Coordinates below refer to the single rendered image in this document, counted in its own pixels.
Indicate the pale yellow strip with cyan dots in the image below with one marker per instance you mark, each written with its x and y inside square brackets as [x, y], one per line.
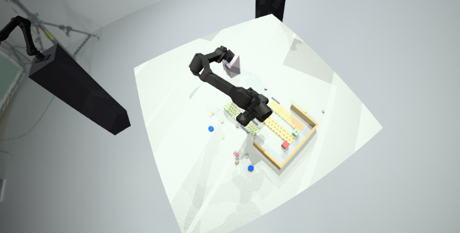
[234, 112]

